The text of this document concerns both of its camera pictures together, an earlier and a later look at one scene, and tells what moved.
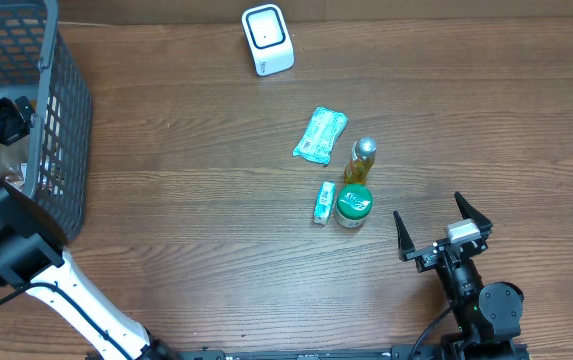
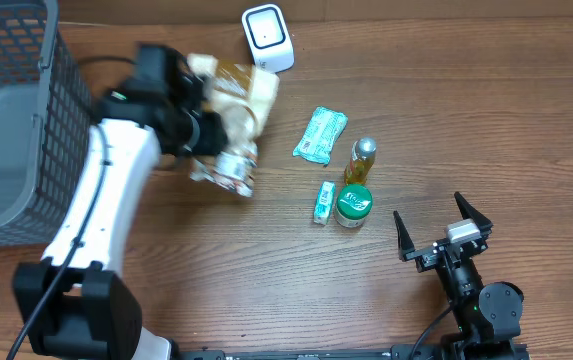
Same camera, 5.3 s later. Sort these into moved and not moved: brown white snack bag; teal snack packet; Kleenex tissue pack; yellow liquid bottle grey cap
Moved: brown white snack bag
Not moved: Kleenex tissue pack; yellow liquid bottle grey cap; teal snack packet
